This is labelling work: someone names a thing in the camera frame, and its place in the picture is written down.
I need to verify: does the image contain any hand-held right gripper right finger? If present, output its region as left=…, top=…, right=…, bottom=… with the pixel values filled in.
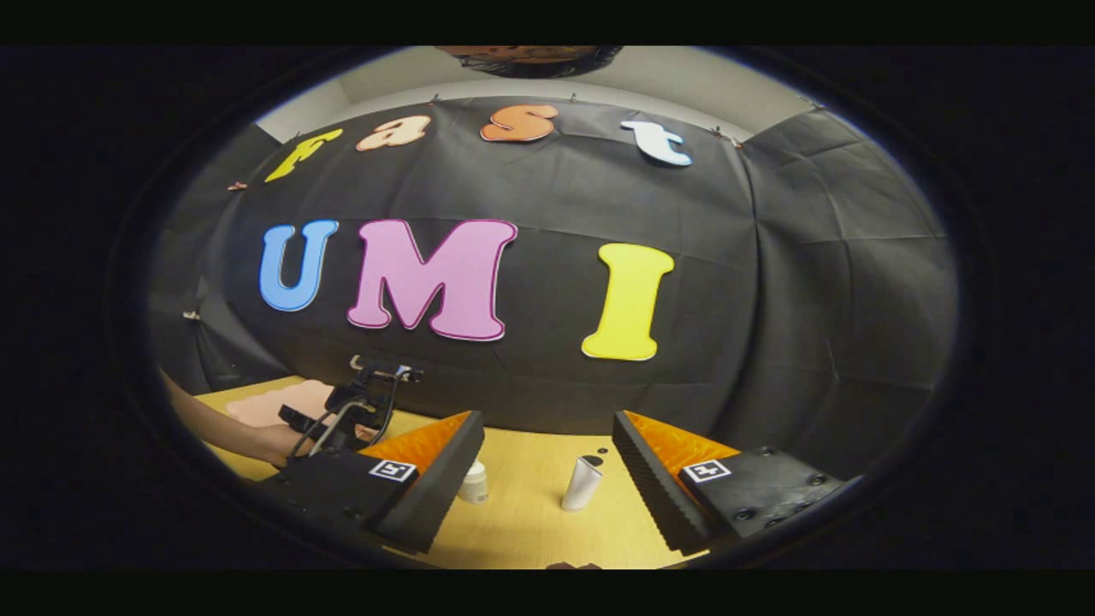
left=612, top=410, right=861, bottom=555

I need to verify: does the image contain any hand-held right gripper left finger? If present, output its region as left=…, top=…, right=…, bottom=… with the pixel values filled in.
left=257, top=410, right=486, bottom=555

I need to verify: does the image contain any white pump bottle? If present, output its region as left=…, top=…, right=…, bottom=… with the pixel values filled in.
left=458, top=460, right=490, bottom=504

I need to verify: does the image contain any pink suitcase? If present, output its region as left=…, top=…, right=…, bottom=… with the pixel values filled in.
left=224, top=379, right=382, bottom=444

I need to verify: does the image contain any white squeeze tube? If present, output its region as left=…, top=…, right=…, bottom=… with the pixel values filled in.
left=560, top=455, right=604, bottom=512

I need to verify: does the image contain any black backdrop cloth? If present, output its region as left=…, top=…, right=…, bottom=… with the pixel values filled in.
left=145, top=94, right=959, bottom=480

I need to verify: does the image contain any person's head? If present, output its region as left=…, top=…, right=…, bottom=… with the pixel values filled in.
left=435, top=45, right=625, bottom=80

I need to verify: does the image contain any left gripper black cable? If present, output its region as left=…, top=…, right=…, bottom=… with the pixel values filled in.
left=289, top=376, right=403, bottom=463

